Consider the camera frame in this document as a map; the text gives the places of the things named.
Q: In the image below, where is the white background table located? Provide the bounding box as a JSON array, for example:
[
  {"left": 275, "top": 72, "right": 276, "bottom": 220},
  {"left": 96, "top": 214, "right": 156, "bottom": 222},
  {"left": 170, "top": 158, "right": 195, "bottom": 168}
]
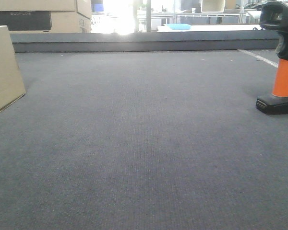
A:
[{"left": 157, "top": 24, "right": 262, "bottom": 32}]

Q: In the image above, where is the cyan tray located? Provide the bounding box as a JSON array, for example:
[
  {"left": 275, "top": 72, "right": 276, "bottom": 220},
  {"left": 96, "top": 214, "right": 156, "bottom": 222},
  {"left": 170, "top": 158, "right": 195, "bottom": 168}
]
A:
[{"left": 164, "top": 23, "right": 192, "bottom": 30}]

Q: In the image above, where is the grey conveyor end barrier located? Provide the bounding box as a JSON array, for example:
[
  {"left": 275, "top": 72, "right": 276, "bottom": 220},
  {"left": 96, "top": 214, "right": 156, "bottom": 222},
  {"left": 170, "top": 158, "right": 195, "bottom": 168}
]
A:
[{"left": 10, "top": 30, "right": 278, "bottom": 53}]

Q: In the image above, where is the large cardboard box background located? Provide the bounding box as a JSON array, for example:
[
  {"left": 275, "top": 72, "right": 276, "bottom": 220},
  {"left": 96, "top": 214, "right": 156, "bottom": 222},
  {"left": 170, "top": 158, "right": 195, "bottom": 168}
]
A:
[{"left": 0, "top": 0, "right": 92, "bottom": 34}]

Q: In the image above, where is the brown cardboard package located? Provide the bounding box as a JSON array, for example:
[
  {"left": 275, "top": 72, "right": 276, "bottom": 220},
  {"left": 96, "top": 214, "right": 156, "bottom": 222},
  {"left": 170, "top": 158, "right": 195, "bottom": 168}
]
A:
[{"left": 0, "top": 26, "right": 26, "bottom": 112}]

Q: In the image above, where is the black orange barcode scanner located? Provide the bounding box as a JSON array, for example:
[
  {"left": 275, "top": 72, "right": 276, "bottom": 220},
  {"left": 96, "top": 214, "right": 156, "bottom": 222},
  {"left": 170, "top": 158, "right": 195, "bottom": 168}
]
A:
[{"left": 256, "top": 1, "right": 288, "bottom": 114}]

